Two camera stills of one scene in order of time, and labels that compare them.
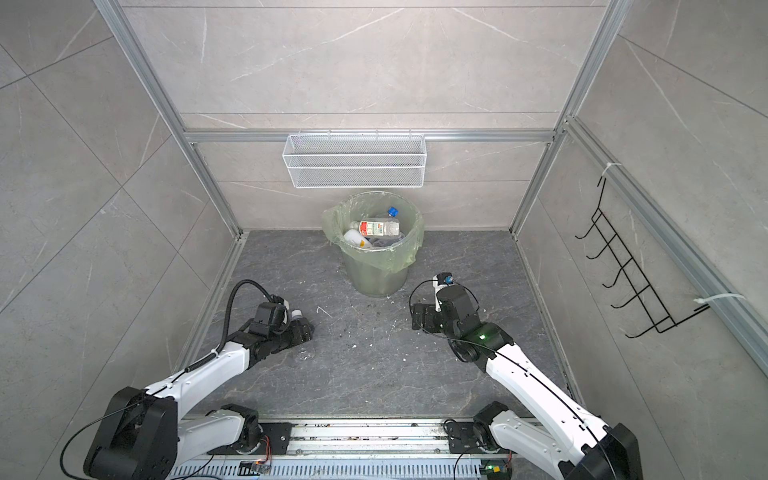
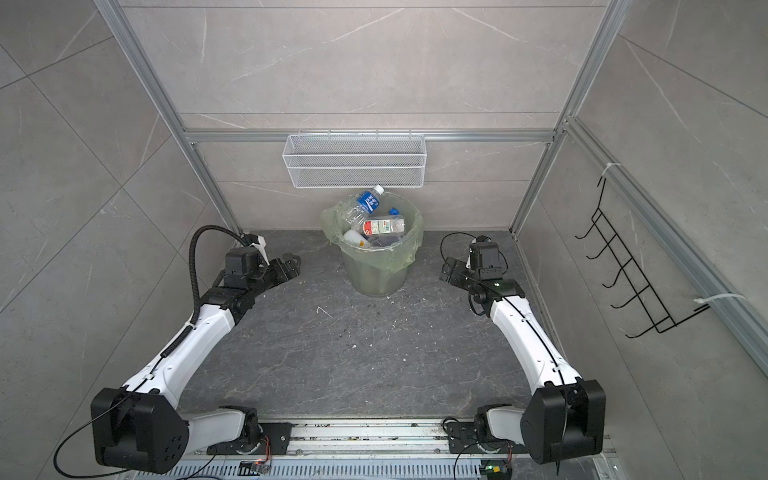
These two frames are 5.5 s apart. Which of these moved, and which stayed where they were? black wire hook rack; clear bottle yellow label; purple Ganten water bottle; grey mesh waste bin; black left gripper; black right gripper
Moved: black left gripper; black right gripper
Stayed: black wire hook rack; grey mesh waste bin; clear bottle yellow label; purple Ganten water bottle
